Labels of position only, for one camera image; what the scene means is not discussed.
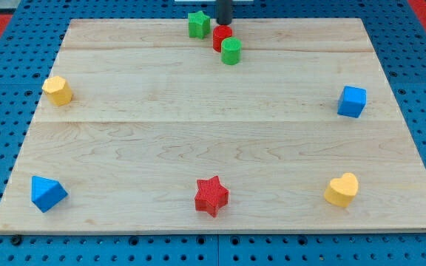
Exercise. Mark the green star block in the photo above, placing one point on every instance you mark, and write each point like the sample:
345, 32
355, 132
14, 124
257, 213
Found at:
198, 25

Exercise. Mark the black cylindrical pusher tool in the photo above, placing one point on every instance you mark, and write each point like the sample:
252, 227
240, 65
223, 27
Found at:
224, 11

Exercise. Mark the green cylinder block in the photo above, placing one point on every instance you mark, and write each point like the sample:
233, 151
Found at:
231, 50

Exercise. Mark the light wooden board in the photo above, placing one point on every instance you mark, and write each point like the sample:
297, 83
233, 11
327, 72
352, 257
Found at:
154, 110

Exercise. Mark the yellow heart block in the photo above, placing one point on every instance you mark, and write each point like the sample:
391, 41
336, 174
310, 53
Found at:
342, 191

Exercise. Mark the red cylinder block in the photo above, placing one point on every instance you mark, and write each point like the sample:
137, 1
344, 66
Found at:
220, 32

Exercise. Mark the red star block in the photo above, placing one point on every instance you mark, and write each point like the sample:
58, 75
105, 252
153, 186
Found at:
211, 196

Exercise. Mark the yellow hexagon block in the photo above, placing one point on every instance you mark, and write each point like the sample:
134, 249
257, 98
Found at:
57, 90

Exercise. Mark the blue cube block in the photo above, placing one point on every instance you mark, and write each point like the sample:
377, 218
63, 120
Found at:
352, 101

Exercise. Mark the blue triangle block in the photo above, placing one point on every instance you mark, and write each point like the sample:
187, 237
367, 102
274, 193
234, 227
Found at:
46, 193

